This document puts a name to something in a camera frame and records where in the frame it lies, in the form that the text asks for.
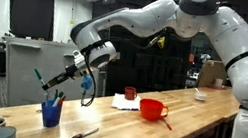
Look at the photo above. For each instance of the blue plastic pen cup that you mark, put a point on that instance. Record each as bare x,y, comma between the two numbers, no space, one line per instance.
50,115

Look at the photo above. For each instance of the red pen on table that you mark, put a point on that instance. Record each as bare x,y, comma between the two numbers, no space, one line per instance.
167,124

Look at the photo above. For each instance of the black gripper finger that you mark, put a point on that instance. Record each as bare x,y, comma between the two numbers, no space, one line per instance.
61,75
56,81

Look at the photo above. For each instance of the pens in blue cup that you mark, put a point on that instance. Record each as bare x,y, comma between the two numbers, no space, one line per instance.
58,98

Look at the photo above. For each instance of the small dark red mug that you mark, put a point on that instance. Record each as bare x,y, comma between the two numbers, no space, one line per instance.
130,93

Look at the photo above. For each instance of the green capped marker pen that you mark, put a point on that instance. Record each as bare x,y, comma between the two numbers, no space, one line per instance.
43,83

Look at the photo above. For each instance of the cardboard box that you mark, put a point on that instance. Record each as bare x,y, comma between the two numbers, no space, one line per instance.
212,75

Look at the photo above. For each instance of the pen on white paper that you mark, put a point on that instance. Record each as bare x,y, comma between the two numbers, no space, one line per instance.
127,108

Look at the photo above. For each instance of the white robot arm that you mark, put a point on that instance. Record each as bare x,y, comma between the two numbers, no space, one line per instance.
224,28

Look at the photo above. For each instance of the black wall monitor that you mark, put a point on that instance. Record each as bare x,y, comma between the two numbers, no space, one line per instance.
32,18

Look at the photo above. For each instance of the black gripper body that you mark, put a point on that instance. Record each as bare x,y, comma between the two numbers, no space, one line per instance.
72,72

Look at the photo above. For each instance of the large red plastic cup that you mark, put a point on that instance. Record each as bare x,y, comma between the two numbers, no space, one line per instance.
152,109

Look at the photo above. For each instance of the grey metal cabinet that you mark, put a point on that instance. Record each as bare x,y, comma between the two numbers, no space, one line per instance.
23,57

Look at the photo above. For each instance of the small white bowl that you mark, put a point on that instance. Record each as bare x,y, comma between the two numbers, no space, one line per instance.
200,96

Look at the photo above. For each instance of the white paper sheet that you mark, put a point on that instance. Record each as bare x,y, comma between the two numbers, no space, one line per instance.
120,101

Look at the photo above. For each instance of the black display panel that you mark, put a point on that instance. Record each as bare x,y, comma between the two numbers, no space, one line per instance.
153,69

